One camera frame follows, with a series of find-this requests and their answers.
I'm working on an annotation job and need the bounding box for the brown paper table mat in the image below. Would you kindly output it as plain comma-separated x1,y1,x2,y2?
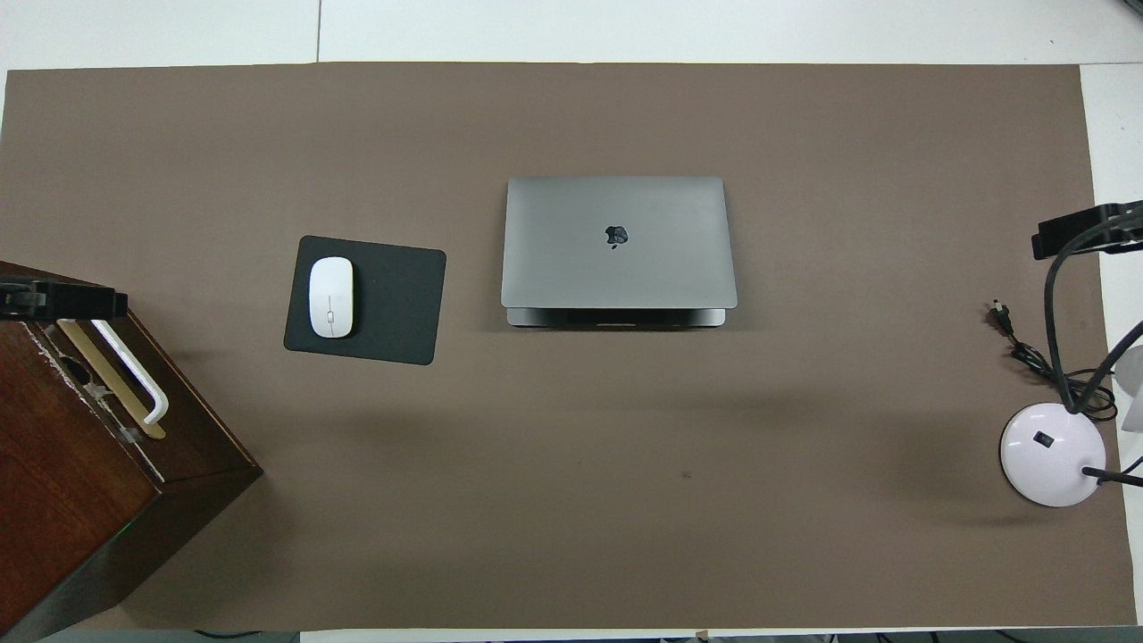
0,63,1137,632

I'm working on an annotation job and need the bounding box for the grey aluminium laptop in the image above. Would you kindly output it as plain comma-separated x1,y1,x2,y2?
500,176,738,329

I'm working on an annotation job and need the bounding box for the brass handle plate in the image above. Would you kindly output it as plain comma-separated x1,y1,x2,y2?
55,319,167,440

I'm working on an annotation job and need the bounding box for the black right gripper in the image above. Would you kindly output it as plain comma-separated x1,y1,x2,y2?
1032,201,1143,262

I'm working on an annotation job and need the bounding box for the white box handle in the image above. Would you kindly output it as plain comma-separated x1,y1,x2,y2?
89,319,170,425

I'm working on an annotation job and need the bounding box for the black mouse pad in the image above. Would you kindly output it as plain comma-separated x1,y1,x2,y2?
283,235,447,366

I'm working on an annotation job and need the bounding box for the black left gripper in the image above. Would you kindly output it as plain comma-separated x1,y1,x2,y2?
0,279,129,321

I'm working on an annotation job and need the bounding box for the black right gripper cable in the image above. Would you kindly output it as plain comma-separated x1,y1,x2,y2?
1045,234,1143,414

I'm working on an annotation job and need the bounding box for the white desk lamp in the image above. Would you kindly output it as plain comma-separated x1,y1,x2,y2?
999,347,1143,508

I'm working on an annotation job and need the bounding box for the dark brown wooden box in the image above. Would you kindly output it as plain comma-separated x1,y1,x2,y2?
0,261,263,642

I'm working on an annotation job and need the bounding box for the black lamp power cable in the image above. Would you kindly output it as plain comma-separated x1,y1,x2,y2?
989,301,1119,422

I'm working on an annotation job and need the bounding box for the white computer mouse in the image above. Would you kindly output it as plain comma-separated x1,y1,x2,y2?
308,256,355,339

